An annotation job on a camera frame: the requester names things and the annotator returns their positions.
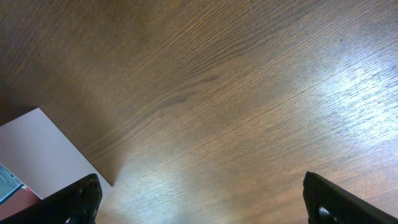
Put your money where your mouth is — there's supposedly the green white soap box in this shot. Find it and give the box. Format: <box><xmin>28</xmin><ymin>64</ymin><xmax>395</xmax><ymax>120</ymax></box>
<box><xmin>0</xmin><ymin>165</ymin><xmax>24</xmax><ymax>204</ymax></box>

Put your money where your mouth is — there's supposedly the white cardboard box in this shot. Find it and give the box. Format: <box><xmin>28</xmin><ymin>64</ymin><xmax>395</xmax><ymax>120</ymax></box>
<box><xmin>1</xmin><ymin>108</ymin><xmax>112</xmax><ymax>208</ymax></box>

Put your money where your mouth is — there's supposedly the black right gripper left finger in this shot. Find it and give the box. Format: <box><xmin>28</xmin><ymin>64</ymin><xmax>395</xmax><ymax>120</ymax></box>
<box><xmin>1</xmin><ymin>174</ymin><xmax>103</xmax><ymax>224</ymax></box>

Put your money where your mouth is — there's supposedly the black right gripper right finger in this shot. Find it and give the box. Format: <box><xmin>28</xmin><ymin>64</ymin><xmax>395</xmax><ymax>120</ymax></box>
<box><xmin>303</xmin><ymin>172</ymin><xmax>397</xmax><ymax>224</ymax></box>

